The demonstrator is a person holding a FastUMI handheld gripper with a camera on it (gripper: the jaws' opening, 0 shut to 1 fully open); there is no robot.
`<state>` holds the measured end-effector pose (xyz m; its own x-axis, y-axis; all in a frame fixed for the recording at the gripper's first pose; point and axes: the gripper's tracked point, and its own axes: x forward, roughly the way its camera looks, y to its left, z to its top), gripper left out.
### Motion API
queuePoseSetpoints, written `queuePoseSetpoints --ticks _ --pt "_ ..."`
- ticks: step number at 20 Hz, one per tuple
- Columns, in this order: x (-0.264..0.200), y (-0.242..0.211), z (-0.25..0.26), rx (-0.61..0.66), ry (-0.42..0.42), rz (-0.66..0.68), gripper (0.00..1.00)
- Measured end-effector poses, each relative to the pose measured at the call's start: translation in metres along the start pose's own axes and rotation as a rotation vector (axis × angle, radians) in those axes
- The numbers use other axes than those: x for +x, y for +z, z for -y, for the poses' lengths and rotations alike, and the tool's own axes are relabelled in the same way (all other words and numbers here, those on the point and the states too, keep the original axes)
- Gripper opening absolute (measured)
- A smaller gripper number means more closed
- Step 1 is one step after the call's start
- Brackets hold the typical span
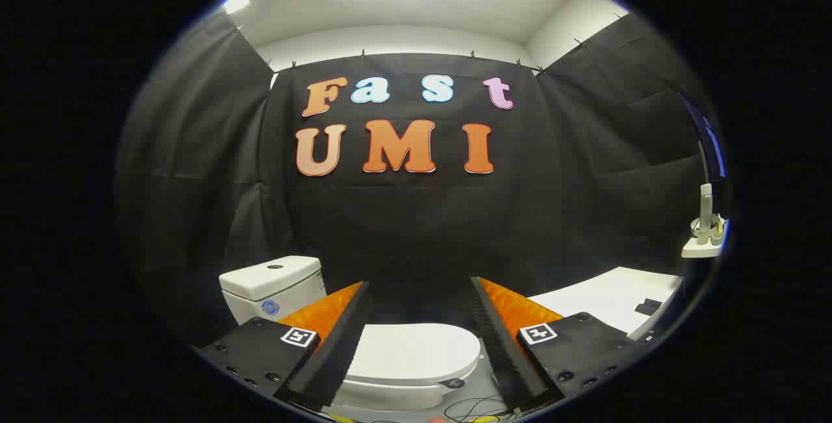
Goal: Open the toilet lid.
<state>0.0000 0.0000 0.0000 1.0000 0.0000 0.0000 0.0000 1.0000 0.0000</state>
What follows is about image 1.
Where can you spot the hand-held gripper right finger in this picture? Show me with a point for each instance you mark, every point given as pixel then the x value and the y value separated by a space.
pixel 504 351

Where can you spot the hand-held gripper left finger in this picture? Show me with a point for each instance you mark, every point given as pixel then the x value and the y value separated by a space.
pixel 341 351

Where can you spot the white toilet lid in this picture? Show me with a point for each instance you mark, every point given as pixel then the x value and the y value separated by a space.
pixel 416 351

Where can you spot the white toilet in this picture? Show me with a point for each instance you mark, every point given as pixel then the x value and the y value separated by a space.
pixel 273 286

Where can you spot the white drawer cabinet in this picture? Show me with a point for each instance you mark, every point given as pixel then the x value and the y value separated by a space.
pixel 604 299

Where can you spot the small black flat object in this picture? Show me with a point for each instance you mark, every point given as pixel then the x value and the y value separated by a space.
pixel 648 307

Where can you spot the black backdrop cloth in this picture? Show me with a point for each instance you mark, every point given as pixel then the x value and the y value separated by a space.
pixel 416 215

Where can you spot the small yellowish bottle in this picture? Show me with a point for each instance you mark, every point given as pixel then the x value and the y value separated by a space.
pixel 717 231

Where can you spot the tall grey bottle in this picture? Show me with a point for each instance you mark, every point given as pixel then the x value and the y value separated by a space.
pixel 705 208

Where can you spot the small white wall shelf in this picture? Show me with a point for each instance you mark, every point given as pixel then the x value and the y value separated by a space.
pixel 699 251

